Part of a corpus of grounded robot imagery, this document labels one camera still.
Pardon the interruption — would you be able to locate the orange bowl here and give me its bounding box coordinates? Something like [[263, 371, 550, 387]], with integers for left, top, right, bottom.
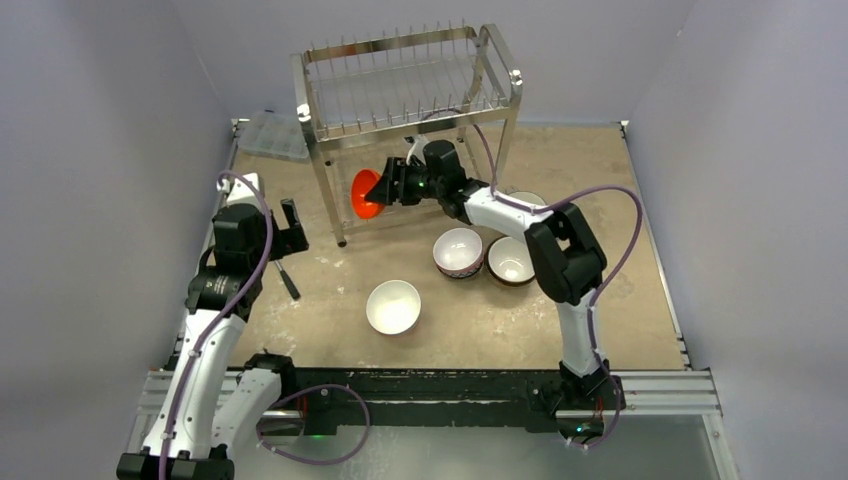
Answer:
[[350, 169, 385, 220]]

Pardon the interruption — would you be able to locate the stainless steel dish rack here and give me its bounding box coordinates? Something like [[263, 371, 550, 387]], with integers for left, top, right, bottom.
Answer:
[[290, 23, 523, 247]]

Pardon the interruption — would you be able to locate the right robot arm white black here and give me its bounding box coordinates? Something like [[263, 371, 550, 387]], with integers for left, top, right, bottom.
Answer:
[[363, 140, 609, 407]]

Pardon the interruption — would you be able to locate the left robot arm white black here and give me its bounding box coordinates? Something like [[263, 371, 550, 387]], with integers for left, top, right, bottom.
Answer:
[[116, 198, 309, 479]]

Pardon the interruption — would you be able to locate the black hammer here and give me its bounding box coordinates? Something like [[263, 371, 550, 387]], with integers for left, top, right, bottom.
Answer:
[[274, 260, 301, 301]]

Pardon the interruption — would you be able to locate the white bowl red patterned outside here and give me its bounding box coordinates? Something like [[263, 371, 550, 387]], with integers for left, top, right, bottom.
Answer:
[[432, 228, 484, 279]]

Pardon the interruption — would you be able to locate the white bowl teal outside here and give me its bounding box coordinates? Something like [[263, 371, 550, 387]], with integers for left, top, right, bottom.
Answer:
[[509, 191, 546, 206]]

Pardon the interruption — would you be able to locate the white bowl brown outside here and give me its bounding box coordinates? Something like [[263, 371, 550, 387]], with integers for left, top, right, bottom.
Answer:
[[485, 236, 535, 287]]

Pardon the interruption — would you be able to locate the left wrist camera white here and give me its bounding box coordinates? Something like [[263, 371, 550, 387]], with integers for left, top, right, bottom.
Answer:
[[216, 173, 265, 210]]

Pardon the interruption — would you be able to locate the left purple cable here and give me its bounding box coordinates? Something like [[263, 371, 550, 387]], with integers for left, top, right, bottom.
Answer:
[[157, 170, 372, 480]]

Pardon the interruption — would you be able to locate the purple cable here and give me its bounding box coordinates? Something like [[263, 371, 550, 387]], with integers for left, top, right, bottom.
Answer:
[[423, 109, 645, 452], [157, 170, 372, 480]]

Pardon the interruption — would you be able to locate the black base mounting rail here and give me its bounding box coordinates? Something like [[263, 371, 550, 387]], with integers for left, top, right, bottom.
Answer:
[[137, 367, 722, 439]]

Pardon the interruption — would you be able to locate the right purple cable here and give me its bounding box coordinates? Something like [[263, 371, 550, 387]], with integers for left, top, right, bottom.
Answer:
[[423, 109, 645, 452]]

